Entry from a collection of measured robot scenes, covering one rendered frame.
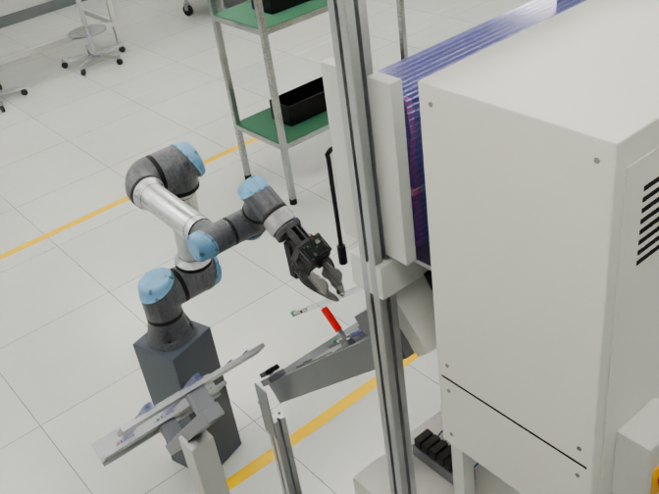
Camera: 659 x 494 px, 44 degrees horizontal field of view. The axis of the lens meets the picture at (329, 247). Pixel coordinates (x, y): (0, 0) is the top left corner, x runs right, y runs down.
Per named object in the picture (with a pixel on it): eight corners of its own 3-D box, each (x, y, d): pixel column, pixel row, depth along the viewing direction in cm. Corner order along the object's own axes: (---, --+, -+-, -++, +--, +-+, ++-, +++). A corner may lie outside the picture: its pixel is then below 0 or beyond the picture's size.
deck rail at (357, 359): (279, 403, 213) (267, 382, 213) (285, 399, 214) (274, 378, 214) (407, 358, 150) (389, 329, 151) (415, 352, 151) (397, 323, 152)
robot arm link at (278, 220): (261, 230, 199) (286, 214, 203) (272, 244, 198) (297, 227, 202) (266, 217, 193) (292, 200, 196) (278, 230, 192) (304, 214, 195)
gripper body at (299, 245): (310, 267, 188) (278, 227, 191) (302, 281, 196) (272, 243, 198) (334, 250, 192) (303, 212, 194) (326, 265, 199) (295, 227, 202)
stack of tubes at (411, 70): (367, 222, 147) (350, 82, 132) (548, 119, 171) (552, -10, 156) (417, 247, 138) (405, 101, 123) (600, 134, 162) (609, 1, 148)
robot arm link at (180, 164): (169, 290, 264) (137, 149, 229) (207, 270, 271) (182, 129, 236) (188, 310, 257) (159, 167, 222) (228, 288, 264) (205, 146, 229)
